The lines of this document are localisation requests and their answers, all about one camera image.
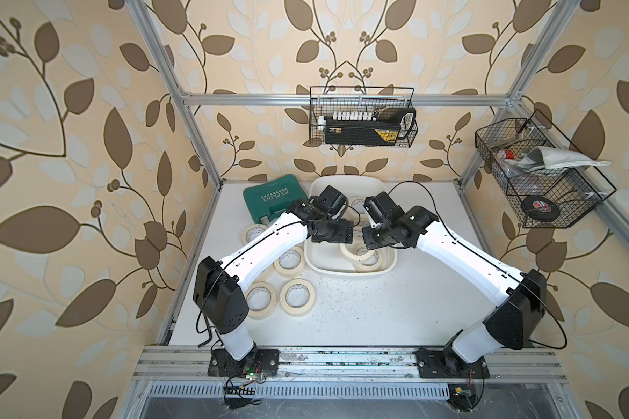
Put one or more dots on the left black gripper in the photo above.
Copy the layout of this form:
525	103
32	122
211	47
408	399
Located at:
338	231

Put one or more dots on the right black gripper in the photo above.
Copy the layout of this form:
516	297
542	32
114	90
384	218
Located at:
369	241

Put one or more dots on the white plastic storage tray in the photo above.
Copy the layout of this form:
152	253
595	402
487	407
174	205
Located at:
326	258

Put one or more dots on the masking tape roll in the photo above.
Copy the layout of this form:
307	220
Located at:
297	297
265	274
357	203
363	223
291	264
374	264
252	232
356	251
262	300

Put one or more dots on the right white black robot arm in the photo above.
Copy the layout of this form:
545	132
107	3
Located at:
518	297

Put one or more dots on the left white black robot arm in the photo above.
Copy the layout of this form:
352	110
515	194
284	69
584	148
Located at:
221	284

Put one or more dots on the black yellow box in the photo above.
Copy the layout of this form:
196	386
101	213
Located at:
393	127

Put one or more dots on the black tape roll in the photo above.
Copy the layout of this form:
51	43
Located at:
540	209

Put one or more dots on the green tool case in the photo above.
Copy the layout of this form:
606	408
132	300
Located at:
268	201

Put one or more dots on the white cloth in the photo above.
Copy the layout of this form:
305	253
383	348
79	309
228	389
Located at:
544	158

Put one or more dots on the black hex key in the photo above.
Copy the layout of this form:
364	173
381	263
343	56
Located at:
208	337

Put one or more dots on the black wire basket back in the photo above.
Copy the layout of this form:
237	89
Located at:
325	101

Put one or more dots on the black wire basket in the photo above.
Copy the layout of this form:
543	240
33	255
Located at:
577	191
325	101

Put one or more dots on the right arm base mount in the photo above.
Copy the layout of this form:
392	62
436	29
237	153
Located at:
435	364

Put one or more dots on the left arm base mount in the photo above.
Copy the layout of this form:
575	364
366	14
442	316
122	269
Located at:
258	362

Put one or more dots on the black wire basket right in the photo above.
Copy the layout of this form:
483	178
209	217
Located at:
577	191

